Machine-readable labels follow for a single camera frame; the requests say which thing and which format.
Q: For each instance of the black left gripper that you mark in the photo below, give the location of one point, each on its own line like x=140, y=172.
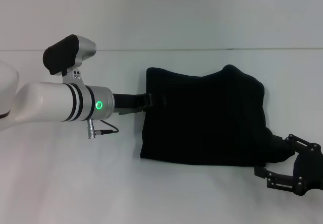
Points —
x=130, y=102

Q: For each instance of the black shirt with FREE print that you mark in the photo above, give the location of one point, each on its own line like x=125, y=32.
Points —
x=202, y=115

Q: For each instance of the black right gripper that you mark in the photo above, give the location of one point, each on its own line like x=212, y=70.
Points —
x=309, y=171

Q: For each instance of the black and silver left wrist camera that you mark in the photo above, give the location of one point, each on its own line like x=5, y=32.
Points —
x=68, y=55

